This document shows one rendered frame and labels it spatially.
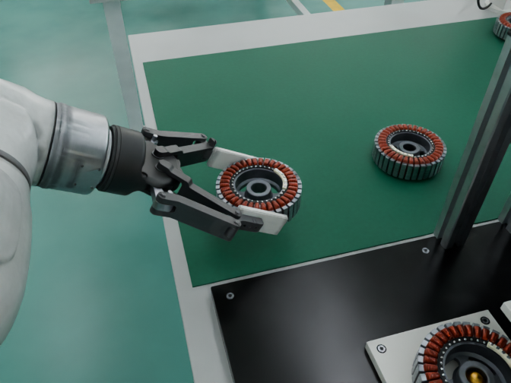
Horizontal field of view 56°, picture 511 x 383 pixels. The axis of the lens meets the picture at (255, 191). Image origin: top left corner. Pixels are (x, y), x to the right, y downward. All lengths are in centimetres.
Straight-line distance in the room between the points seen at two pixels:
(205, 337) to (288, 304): 10
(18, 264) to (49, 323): 120
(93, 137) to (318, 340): 32
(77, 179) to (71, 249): 124
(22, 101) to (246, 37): 76
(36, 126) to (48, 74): 229
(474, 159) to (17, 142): 47
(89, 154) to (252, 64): 62
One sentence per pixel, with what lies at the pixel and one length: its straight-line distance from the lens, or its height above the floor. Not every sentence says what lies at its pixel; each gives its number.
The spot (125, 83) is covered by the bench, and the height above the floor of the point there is 41.
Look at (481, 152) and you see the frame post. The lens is 58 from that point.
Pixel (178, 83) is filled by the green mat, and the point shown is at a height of 75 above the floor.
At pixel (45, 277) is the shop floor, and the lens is 170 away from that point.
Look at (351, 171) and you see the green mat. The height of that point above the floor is 75.
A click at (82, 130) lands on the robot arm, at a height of 97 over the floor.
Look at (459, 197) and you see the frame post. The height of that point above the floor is 85.
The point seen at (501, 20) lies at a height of 79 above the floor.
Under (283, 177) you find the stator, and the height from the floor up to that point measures 84.
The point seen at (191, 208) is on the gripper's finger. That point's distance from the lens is 52.
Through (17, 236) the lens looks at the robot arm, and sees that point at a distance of 40.
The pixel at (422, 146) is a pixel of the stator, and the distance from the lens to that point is 84.
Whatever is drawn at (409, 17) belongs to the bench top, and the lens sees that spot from 134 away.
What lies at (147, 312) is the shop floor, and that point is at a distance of 152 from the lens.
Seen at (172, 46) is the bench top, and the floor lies 75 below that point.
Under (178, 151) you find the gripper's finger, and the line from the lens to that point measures 59.
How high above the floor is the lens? 125
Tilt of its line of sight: 43 degrees down
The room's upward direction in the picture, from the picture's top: straight up
